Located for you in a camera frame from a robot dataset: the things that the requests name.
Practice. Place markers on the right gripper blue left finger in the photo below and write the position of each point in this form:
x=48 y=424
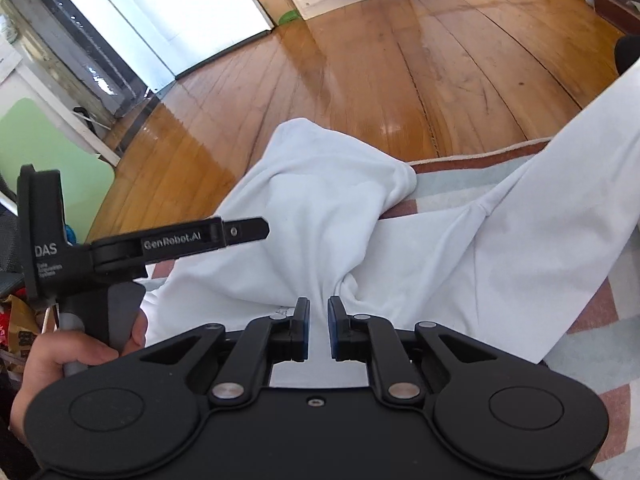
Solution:
x=273 y=339

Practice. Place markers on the striped floor rug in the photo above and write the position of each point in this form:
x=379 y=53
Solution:
x=575 y=309

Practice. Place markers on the green object near cabinet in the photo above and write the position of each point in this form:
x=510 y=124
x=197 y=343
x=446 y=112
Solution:
x=288 y=17

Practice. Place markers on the person's left hand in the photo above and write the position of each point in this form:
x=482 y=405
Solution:
x=52 y=351

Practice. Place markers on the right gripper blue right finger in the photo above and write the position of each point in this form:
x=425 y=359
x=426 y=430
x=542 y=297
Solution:
x=373 y=341

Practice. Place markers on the white sweatshirt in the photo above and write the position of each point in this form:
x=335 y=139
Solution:
x=400 y=239

